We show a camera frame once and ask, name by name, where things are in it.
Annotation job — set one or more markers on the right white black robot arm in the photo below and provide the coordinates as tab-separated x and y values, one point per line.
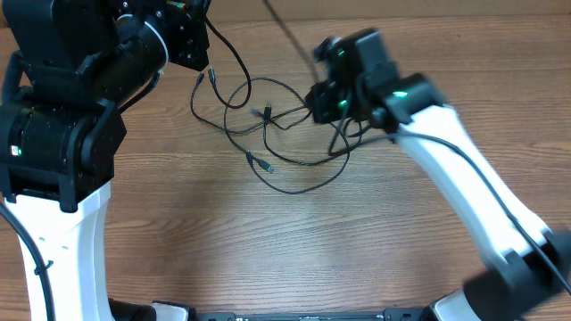
526	263

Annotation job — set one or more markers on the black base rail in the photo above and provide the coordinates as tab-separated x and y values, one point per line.
389	314

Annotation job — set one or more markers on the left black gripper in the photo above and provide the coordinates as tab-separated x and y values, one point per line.
183	20

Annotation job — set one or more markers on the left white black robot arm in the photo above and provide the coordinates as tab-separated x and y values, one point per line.
78	66

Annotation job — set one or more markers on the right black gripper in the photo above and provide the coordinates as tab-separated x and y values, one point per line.
325	102

